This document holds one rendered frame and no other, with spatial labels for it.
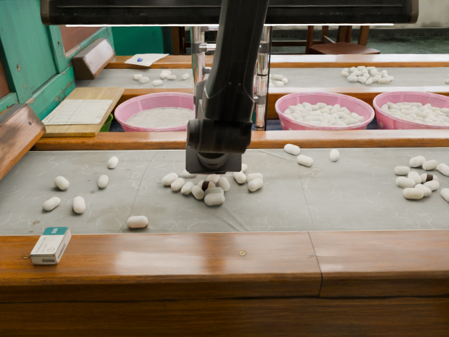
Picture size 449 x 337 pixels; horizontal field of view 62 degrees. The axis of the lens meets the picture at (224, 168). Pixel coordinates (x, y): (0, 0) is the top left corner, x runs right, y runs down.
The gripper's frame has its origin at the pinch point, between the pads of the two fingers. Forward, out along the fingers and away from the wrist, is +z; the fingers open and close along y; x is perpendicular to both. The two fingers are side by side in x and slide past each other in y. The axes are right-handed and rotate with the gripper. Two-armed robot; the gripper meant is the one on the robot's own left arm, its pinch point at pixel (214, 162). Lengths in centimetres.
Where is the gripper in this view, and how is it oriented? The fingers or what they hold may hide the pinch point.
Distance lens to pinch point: 77.0
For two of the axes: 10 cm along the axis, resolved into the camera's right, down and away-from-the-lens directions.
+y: -10.0, 0.0, 0.0
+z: 0.0, 1.5, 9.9
